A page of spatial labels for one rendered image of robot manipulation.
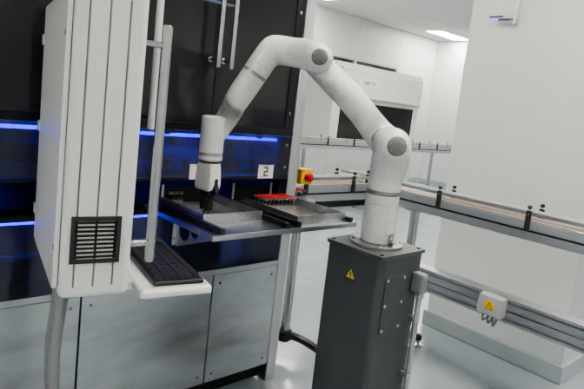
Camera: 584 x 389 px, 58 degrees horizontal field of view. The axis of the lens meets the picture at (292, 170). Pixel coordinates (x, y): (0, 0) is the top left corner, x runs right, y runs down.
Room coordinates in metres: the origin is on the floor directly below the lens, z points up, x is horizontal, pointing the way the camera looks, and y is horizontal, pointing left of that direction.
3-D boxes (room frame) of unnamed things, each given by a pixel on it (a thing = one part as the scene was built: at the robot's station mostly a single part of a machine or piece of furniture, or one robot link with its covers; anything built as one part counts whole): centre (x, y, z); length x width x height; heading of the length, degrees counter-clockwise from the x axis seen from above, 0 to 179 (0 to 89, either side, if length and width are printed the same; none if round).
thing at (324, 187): (2.77, -0.17, 0.92); 0.69 x 0.16 x 0.16; 133
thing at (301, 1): (2.35, 0.04, 1.40); 0.04 x 0.01 x 0.80; 133
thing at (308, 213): (2.13, -0.02, 0.90); 0.34 x 0.26 x 0.04; 42
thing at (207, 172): (1.84, 0.29, 1.05); 0.10 x 0.08 x 0.11; 43
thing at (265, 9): (2.23, 0.18, 1.50); 0.43 x 0.01 x 0.59; 133
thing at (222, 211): (1.98, 0.30, 0.90); 0.34 x 0.26 x 0.04; 43
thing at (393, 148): (1.83, -0.33, 1.16); 0.19 x 0.12 x 0.24; 2
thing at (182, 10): (1.93, 0.52, 1.50); 0.47 x 0.01 x 0.59; 133
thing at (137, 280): (1.52, 0.42, 0.79); 0.45 x 0.28 x 0.03; 31
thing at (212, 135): (1.85, 0.29, 1.19); 0.09 x 0.08 x 0.13; 1
